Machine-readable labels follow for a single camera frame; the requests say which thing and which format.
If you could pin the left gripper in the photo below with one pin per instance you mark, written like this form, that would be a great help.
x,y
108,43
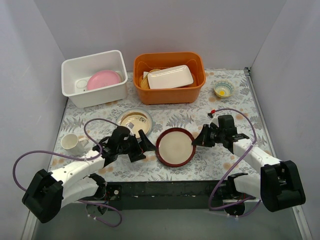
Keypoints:
x,y
136,146

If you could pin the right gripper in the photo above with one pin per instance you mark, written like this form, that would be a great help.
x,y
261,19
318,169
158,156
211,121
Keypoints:
x,y
210,135

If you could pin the cream plate with black mark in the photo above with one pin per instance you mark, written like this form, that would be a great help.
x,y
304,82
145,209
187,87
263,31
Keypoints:
x,y
140,121

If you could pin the dark red rimmed plate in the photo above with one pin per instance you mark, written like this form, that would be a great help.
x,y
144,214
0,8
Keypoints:
x,y
174,147

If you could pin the pink plate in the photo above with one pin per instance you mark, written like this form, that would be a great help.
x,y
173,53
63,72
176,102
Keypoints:
x,y
103,79

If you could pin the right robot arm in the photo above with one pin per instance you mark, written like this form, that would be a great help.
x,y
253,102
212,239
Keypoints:
x,y
279,184

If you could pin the tan round plate in bin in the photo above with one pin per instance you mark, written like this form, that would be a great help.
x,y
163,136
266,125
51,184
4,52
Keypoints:
x,y
144,84

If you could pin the orange plastic bin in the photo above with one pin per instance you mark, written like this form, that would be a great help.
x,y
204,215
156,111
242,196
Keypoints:
x,y
163,60

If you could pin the white plastic bin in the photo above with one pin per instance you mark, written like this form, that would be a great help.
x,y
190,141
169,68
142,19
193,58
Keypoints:
x,y
76,73

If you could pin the floral table mat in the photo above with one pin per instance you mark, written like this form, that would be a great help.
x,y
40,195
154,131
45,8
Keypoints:
x,y
207,163

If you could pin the patterned small bowl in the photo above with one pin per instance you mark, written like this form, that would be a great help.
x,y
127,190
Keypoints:
x,y
224,88

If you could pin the white rectangular tray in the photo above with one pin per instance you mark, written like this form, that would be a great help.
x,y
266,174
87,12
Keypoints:
x,y
170,78

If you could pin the white ceramic mug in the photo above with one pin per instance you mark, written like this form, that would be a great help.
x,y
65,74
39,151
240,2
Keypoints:
x,y
73,144

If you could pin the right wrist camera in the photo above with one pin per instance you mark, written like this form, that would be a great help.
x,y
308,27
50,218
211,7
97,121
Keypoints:
x,y
213,117

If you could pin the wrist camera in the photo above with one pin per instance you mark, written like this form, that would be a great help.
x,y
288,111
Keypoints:
x,y
130,126
213,117

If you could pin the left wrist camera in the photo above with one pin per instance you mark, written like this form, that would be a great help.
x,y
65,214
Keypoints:
x,y
130,126

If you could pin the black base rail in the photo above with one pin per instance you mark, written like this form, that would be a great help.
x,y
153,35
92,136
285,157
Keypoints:
x,y
158,195

